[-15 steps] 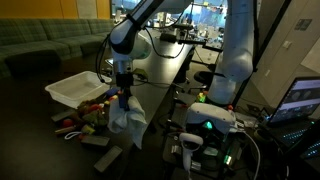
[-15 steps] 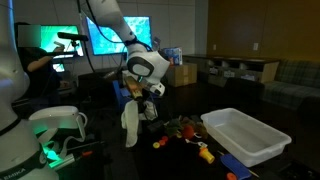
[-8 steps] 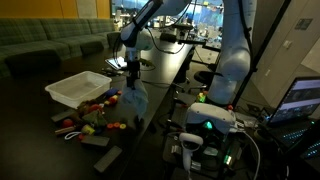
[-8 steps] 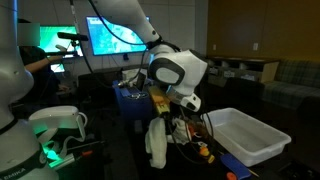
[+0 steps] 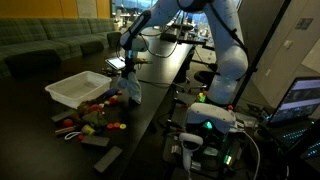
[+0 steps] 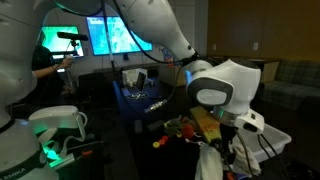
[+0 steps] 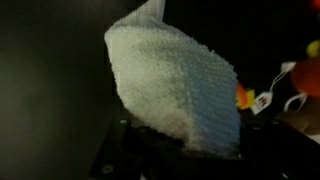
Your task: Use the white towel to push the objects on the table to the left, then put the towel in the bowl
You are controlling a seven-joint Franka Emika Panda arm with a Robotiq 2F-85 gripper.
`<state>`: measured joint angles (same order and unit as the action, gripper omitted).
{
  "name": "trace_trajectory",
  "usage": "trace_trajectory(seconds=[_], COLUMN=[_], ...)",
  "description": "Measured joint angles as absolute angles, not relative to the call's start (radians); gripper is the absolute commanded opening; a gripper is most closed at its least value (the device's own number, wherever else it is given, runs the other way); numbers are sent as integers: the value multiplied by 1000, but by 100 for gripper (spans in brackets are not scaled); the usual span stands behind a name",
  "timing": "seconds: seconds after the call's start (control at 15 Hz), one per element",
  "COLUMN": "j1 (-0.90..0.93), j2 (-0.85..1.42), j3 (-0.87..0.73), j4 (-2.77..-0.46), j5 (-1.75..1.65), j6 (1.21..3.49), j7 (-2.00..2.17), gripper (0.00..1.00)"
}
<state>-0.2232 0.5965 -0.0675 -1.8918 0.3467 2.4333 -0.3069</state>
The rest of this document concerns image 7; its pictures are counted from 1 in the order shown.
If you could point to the red toy disc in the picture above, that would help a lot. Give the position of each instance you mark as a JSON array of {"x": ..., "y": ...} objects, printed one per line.
[{"x": 316, "y": 3}]

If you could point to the orange toy disc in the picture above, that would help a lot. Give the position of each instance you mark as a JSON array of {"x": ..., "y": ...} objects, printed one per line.
[{"x": 240, "y": 96}]

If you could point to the yellow toy disc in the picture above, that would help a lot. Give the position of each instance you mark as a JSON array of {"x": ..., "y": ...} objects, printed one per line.
[{"x": 314, "y": 48}]

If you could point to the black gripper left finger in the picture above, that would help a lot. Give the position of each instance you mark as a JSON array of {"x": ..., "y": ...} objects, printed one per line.
[{"x": 140, "y": 156}]

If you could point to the brown plush toy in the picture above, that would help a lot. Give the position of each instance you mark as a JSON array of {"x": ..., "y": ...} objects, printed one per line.
[{"x": 300, "y": 118}]

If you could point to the yellow square block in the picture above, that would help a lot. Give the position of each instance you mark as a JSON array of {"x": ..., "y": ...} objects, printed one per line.
[{"x": 250, "y": 96}]

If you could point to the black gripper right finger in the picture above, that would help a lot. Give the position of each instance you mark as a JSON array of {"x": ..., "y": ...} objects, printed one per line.
[{"x": 280, "y": 156}]

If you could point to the red orange plush ball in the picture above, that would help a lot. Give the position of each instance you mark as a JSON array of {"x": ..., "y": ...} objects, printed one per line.
[{"x": 308, "y": 78}]

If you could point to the white terry towel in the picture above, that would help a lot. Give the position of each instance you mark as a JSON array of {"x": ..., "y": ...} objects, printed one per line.
[{"x": 166, "y": 83}]

